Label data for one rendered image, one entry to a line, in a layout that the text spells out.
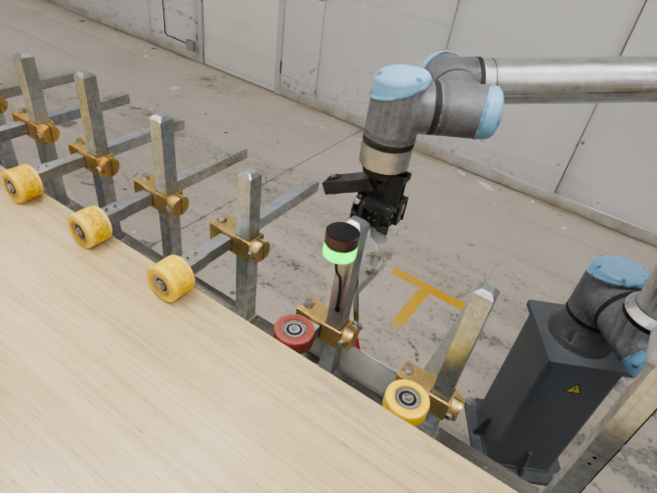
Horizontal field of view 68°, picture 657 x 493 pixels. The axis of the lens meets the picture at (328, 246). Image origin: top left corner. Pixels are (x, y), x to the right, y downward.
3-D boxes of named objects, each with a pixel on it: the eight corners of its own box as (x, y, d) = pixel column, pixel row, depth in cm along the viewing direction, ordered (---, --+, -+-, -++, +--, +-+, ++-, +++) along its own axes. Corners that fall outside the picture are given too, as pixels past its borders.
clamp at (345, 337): (307, 311, 112) (309, 295, 109) (357, 340, 107) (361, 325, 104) (292, 325, 108) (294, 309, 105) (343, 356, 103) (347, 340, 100)
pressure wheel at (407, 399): (369, 417, 95) (379, 380, 88) (406, 410, 97) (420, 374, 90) (381, 455, 89) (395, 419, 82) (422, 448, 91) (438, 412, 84)
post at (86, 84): (114, 232, 144) (86, 67, 115) (122, 237, 143) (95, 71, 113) (104, 237, 142) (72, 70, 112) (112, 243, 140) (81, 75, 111)
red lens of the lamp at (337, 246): (335, 227, 89) (337, 217, 87) (364, 241, 87) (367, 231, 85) (317, 242, 85) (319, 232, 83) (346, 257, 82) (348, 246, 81)
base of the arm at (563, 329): (540, 307, 157) (552, 285, 151) (598, 316, 157) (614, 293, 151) (557, 353, 142) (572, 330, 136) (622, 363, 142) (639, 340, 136)
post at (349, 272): (323, 376, 119) (354, 211, 89) (334, 382, 117) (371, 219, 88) (314, 384, 116) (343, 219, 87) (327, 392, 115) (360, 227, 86)
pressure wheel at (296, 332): (286, 343, 107) (290, 305, 100) (316, 362, 104) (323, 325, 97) (262, 366, 101) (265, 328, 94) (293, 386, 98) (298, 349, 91)
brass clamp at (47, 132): (34, 123, 143) (30, 107, 140) (64, 140, 138) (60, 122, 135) (14, 130, 139) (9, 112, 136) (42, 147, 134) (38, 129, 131)
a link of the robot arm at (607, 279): (604, 293, 150) (634, 249, 139) (635, 336, 137) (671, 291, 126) (558, 291, 148) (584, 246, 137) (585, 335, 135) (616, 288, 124)
